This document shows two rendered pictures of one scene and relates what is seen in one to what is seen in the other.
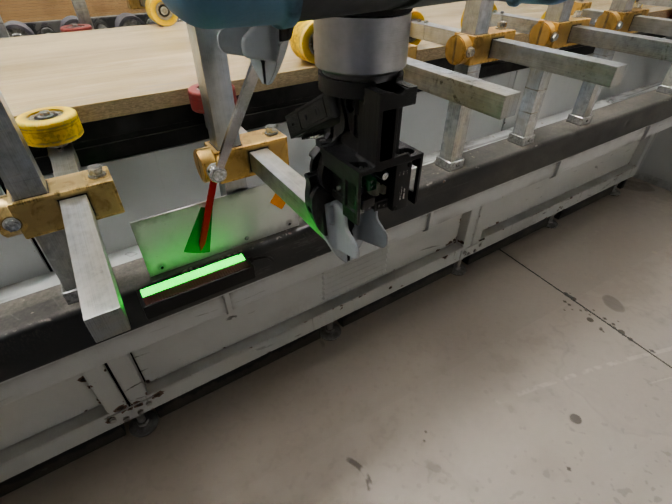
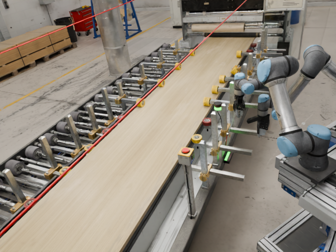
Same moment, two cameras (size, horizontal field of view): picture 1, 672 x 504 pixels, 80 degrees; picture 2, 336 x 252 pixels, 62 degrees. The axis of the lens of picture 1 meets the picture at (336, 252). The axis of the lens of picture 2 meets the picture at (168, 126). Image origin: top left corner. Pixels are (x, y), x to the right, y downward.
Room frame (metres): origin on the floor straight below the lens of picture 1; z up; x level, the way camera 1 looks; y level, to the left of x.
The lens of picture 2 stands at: (-0.87, 1.43, 2.16)
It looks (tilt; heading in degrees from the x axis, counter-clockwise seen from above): 32 degrees down; 332
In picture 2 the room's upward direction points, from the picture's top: 8 degrees counter-clockwise
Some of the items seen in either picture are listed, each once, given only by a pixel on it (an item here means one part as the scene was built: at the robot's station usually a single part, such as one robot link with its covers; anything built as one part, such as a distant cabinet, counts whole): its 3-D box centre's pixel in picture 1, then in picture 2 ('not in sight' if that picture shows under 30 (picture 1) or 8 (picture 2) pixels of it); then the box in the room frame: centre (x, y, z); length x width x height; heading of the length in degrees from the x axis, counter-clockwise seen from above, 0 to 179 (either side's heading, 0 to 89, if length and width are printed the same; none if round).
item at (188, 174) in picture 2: not in sight; (189, 190); (0.16, 0.80, 0.93); 0.05 x 0.05 x 0.45; 33
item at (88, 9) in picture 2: not in sight; (84, 21); (8.96, -1.22, 0.41); 0.76 x 0.48 x 0.81; 127
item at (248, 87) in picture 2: not in sight; (248, 86); (0.38, 0.11, 1.29); 0.11 x 0.11 x 0.08; 70
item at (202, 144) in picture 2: not in sight; (204, 169); (0.30, 0.58, 0.86); 0.04 x 0.04 x 0.48; 33
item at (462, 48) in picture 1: (479, 46); not in sight; (0.85, -0.28, 0.95); 0.14 x 0.06 x 0.05; 123
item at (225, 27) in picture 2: not in sight; (231, 27); (2.30, -1.52, 1.05); 1.43 x 0.12 x 0.12; 33
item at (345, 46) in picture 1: (364, 43); (262, 111); (0.36, -0.02, 1.05); 0.08 x 0.08 x 0.05
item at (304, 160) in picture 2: not in sight; (314, 155); (-0.20, 0.19, 1.09); 0.15 x 0.15 x 0.10
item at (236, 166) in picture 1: (241, 155); (224, 130); (0.58, 0.15, 0.85); 0.14 x 0.06 x 0.05; 123
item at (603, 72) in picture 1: (488, 44); (240, 90); (0.86, -0.29, 0.95); 0.50 x 0.04 x 0.04; 33
